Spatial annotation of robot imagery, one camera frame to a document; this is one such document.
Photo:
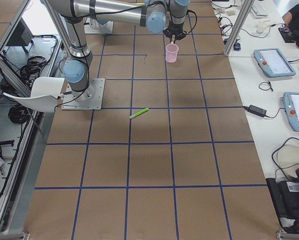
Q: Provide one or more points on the upper teach pendant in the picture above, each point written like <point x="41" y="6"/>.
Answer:
<point x="273" y="63"/>

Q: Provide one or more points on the pink mesh cup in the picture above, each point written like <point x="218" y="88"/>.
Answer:
<point x="171" y="52"/>

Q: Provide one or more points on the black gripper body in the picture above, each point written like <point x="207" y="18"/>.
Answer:
<point x="174" y="28"/>

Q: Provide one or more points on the black power brick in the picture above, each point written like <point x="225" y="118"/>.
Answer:
<point x="255" y="110"/>

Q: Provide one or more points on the white chair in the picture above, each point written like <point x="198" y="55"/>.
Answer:
<point x="44" y="94"/>

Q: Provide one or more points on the aluminium post right side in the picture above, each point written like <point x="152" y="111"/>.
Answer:
<point x="243" y="13"/>

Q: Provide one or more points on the green marker pen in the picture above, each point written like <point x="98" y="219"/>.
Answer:
<point x="138" y="113"/>

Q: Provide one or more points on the lower teach pendant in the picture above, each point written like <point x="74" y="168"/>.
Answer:
<point x="291" y="105"/>

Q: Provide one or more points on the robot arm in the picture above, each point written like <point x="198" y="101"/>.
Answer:
<point x="77" y="19"/>

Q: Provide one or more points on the teach pendant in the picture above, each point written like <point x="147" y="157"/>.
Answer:
<point x="273" y="63"/>
<point x="291" y="105"/>

